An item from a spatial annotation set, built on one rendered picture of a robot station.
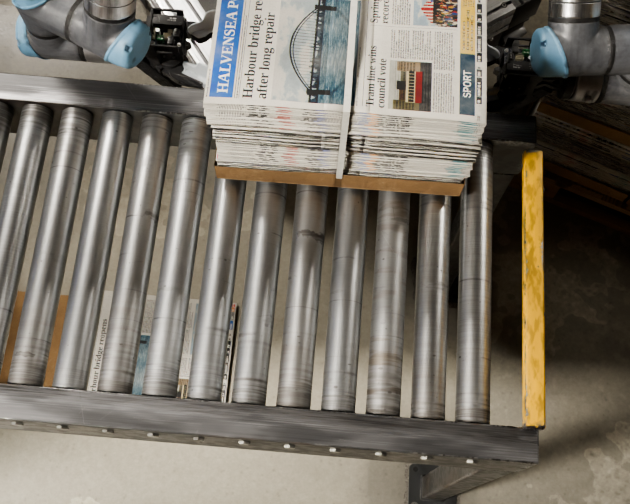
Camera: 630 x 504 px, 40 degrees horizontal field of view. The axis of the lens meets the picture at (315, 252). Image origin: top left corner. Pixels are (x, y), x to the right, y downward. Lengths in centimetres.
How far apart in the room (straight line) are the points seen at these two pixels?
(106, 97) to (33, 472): 99
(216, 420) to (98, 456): 87
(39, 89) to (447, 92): 67
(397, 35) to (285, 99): 18
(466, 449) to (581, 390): 94
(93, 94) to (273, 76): 39
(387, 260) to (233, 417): 33
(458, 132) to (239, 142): 31
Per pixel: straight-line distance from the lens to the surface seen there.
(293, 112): 114
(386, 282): 129
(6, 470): 213
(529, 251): 132
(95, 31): 134
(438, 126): 116
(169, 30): 144
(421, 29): 121
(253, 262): 130
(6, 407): 130
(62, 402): 128
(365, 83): 116
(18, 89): 148
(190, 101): 141
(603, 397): 218
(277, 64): 117
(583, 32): 136
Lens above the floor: 202
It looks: 70 degrees down
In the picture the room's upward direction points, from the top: 4 degrees clockwise
